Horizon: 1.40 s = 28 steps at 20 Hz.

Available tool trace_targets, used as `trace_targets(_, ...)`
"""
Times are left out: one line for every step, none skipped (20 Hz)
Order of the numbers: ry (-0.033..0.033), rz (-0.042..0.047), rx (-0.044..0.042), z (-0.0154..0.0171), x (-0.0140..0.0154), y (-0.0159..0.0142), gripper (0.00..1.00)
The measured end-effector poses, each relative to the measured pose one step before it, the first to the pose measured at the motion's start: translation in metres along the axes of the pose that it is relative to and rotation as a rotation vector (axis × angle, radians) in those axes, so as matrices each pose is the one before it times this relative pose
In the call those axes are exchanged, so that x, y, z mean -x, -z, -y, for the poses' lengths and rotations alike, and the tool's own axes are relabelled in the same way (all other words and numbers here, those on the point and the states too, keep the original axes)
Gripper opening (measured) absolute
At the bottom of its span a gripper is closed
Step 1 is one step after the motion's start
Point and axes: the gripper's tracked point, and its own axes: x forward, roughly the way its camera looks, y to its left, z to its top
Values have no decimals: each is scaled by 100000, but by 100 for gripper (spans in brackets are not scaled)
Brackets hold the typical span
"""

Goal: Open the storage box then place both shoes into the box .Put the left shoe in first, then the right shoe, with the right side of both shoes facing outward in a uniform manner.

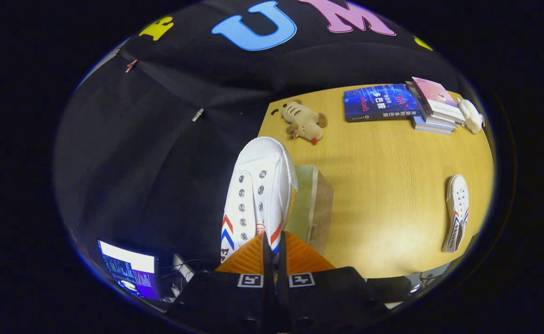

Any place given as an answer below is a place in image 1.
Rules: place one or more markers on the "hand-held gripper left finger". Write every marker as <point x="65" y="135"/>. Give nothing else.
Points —
<point x="234" y="301"/>

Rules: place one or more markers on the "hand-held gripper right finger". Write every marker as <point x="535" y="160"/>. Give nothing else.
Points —
<point x="327" y="301"/>

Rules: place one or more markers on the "beige fabric storage box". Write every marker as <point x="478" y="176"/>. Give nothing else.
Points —
<point x="316" y="204"/>

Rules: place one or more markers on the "white canvas shoe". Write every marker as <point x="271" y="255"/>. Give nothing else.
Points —
<point x="262" y="157"/>
<point x="457" y="204"/>

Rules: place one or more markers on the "laptop screen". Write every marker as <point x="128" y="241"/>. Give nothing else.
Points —
<point x="130" y="271"/>

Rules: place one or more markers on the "black backdrop cloth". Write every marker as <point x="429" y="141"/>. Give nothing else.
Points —
<point x="160" y="153"/>

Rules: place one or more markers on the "tan plush animal toy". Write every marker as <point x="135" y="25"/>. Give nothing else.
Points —
<point x="304" y="120"/>

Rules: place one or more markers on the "silver clip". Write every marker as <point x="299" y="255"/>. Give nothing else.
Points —
<point x="198" y="114"/>

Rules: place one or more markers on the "pale blue book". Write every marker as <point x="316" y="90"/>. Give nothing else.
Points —
<point x="432" y="128"/>

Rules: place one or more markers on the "dark blue cover book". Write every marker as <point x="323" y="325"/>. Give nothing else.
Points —
<point x="378" y="102"/>

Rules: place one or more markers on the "pink cover book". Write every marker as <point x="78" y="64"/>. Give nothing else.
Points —
<point x="434" y="95"/>

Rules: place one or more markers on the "white plush toy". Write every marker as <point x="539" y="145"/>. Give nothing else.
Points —
<point x="471" y="116"/>

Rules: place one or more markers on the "pink clip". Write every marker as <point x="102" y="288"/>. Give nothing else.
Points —
<point x="131" y="66"/>

